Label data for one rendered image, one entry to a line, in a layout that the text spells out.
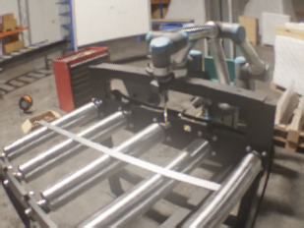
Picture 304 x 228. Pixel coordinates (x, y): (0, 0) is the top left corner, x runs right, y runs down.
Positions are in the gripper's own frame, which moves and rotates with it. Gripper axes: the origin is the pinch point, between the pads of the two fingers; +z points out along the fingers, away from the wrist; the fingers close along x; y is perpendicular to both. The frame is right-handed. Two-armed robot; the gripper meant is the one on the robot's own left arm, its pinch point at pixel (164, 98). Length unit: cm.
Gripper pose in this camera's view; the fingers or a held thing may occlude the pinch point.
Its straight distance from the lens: 137.5
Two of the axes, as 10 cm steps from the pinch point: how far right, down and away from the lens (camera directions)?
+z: 0.7, 7.1, 7.0
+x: 6.3, -5.8, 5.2
